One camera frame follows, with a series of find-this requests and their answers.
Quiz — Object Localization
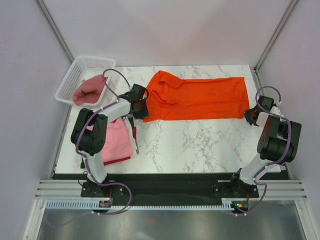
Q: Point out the dusty pink shirt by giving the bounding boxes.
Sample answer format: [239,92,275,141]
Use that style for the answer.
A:
[72,74,108,106]

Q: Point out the white plastic basket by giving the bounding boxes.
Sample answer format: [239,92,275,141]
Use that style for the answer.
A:
[54,55,116,106]

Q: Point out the aluminium frame post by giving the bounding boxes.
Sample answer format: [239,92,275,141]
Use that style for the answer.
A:
[252,0,300,75]
[34,0,75,63]

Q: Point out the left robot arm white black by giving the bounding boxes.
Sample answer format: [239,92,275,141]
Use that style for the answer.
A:
[70,84,150,197]

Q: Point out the white slotted cable duct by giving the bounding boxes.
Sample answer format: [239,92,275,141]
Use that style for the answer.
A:
[45,199,234,211]

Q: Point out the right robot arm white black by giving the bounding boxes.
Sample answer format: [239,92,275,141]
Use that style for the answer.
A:
[228,95,302,197]

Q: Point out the crimson folded t shirt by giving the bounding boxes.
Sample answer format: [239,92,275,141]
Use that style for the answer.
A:
[102,118,139,167]

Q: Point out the left aluminium frame post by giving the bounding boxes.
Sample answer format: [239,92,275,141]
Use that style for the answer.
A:
[34,0,75,63]

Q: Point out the orange t shirt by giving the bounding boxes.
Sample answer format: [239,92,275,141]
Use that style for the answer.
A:
[143,70,250,123]

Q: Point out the right aluminium frame post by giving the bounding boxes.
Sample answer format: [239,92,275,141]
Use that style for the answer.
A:
[252,0,300,75]

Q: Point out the white folded t shirt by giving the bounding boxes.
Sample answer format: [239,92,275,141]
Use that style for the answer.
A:
[123,116,139,158]

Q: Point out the aluminium front rail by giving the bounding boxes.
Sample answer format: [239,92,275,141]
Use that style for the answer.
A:
[35,180,307,201]

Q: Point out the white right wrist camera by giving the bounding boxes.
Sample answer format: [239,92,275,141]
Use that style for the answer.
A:
[270,104,282,116]

